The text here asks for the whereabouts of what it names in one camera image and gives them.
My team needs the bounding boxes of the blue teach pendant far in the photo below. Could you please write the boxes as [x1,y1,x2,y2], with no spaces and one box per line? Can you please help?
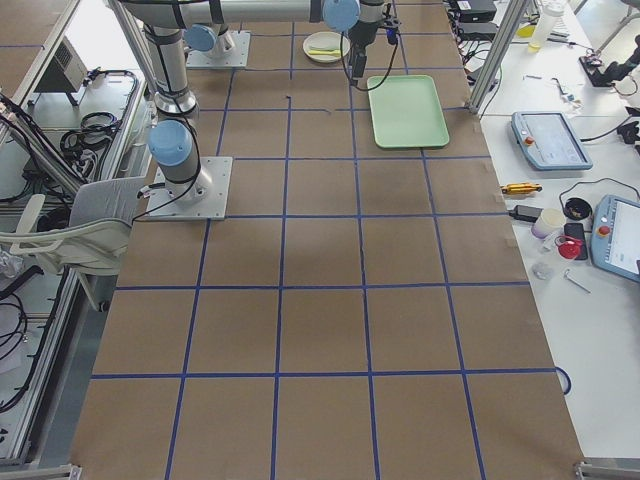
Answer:
[511,111,593,171]

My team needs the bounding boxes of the yellow plastic fork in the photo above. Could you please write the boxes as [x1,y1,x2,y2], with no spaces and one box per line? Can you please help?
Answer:
[307,49,341,56]

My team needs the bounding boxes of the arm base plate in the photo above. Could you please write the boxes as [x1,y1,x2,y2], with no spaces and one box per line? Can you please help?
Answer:
[146,156,233,221]
[184,25,251,70]

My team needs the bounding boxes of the aluminium frame post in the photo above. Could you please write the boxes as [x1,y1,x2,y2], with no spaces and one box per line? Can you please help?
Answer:
[466,0,528,113]

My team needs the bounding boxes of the yellow handled tool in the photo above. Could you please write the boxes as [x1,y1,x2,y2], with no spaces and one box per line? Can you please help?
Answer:
[501,182,543,195]

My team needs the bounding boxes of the black smartphone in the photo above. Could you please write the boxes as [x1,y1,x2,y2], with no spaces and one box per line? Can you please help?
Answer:
[563,222,589,261]

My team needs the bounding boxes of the brown paper table cover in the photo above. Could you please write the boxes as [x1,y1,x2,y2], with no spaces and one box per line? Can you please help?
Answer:
[70,1,582,479]

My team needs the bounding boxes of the red round lid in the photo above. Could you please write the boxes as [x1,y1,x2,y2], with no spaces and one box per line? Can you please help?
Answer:
[554,235,583,260]

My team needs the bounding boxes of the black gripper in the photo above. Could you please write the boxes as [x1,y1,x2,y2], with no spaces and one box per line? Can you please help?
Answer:
[349,41,367,80]

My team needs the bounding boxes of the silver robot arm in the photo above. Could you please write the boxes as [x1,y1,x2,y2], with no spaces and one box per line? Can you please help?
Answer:
[110,1,383,219]
[184,1,399,86]

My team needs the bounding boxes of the green plastic tray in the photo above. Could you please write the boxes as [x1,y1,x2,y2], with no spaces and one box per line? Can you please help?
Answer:
[367,75,450,149]

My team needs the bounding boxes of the white round plate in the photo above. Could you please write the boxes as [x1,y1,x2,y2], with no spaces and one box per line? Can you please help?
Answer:
[302,31,350,64]

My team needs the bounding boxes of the black power adapter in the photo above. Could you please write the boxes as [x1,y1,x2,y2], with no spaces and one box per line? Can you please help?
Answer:
[508,204,542,223]

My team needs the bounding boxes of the blue teach pendant near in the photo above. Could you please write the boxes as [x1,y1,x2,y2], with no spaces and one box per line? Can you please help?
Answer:
[590,195,639,283]

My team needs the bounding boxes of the blue teach pendant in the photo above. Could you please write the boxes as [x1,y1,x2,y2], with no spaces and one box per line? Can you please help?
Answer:
[511,111,593,171]
[590,195,639,283]

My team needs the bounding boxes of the silver allen key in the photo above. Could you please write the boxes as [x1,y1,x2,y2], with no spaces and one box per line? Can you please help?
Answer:
[563,269,592,294]

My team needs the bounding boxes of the grey white office chair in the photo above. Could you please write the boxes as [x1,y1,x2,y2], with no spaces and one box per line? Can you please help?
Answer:
[1,176,145,311]

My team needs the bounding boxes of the white plastic cup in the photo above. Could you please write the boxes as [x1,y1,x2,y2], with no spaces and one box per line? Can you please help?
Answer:
[531,208,566,239]

